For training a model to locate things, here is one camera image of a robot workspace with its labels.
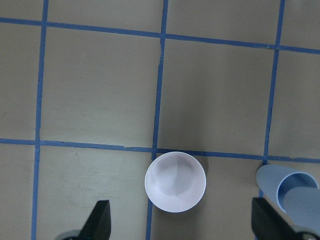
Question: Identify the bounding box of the blue plastic cup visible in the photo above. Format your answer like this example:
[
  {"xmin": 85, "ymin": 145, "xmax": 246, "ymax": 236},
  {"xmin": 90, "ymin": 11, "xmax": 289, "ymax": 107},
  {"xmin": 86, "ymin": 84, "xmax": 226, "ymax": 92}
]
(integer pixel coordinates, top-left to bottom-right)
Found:
[{"xmin": 255, "ymin": 164, "xmax": 319, "ymax": 213}]

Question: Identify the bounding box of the pink white bowl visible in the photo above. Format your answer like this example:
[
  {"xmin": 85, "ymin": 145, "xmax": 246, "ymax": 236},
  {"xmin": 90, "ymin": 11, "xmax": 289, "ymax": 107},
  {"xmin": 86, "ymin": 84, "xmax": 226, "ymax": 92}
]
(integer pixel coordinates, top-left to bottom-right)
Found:
[{"xmin": 144, "ymin": 151, "xmax": 207, "ymax": 213}]

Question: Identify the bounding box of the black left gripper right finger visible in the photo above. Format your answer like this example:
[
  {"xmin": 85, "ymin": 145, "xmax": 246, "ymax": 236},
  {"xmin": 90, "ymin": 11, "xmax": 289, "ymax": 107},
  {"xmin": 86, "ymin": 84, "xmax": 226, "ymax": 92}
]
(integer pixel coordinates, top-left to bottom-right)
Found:
[{"xmin": 251, "ymin": 197, "xmax": 306, "ymax": 240}]

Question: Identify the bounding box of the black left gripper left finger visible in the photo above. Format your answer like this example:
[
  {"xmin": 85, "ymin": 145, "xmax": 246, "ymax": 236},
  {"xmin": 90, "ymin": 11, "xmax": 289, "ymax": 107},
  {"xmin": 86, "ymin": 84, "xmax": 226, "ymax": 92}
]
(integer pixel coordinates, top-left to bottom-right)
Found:
[{"xmin": 78, "ymin": 200, "xmax": 111, "ymax": 240}]

